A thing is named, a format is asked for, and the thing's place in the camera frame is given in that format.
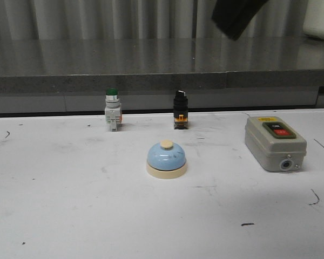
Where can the grey on-off switch box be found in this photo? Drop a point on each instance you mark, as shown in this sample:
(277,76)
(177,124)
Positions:
(275,145)

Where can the black gripper finger overhead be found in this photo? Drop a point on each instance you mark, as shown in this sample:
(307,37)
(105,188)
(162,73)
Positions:
(233,16)

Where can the green push button switch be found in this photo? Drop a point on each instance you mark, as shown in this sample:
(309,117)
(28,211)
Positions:
(113,110)

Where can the white container in background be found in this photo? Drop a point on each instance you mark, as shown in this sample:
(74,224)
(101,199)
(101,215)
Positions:
(313,24)

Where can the black rotary selector switch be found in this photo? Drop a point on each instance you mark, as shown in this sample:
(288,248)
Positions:
(180,110)

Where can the blue dome service bell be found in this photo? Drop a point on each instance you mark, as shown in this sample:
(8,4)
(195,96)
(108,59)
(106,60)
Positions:
(166,160)

